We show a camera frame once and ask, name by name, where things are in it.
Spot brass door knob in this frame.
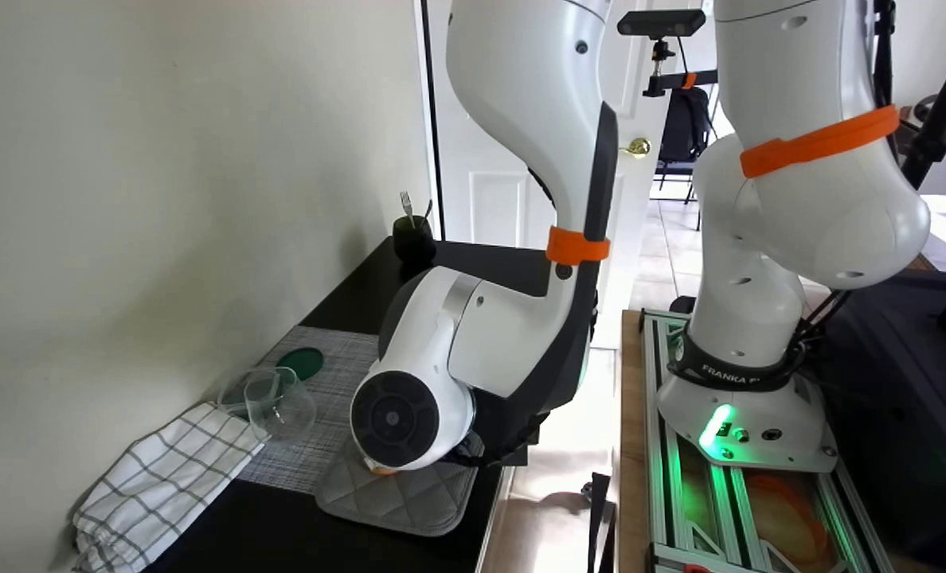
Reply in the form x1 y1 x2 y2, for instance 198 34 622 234
627 137 654 158

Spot round cork trivet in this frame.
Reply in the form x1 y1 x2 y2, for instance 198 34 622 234
366 460 414 477

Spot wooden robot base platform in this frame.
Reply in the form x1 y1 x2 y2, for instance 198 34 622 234
619 313 894 573

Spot grey quilted placemat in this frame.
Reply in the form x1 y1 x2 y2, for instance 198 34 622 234
241 327 479 537

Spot black camera on stand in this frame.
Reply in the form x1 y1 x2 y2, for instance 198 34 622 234
619 11 716 100

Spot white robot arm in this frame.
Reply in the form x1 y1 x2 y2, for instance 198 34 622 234
350 0 929 474

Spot dark mug with green inside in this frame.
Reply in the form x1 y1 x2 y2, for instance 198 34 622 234
393 216 436 269

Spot clear glass container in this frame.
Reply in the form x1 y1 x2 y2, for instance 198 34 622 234
216 366 316 441

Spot white checked dish towel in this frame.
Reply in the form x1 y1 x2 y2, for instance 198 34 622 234
71 404 266 573

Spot black table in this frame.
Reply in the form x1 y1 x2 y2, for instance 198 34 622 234
145 235 602 573

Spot green round lid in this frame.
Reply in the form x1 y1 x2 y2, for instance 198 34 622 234
280 346 325 382

